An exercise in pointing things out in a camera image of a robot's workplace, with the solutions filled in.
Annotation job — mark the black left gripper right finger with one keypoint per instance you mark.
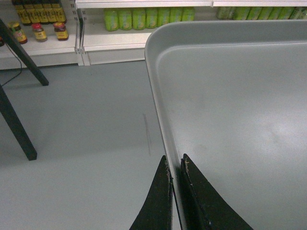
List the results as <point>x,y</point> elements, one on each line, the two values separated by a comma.
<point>204,208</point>

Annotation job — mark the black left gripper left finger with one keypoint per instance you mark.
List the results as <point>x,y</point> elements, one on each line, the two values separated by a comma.
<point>156,212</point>

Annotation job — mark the grey rectangular serving tray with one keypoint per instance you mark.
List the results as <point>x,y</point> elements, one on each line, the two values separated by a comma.
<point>232,95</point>

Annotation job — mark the black table leg near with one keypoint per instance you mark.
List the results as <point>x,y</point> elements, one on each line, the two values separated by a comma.
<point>16,126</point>

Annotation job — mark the black table leg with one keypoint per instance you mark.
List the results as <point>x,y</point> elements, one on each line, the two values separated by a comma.
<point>9,39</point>
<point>16,126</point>

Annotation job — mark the red-lid sauce jar right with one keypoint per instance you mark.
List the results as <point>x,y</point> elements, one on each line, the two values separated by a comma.
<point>61,31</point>

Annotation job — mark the red-lid sauce jar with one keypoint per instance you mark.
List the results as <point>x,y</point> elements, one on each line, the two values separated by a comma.
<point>39,32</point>
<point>61,31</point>

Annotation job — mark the red-lid sauce jar left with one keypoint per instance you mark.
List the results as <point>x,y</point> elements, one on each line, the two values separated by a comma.
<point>39,32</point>

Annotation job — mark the black table leg far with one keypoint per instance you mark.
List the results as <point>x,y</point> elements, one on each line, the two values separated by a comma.
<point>9,39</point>

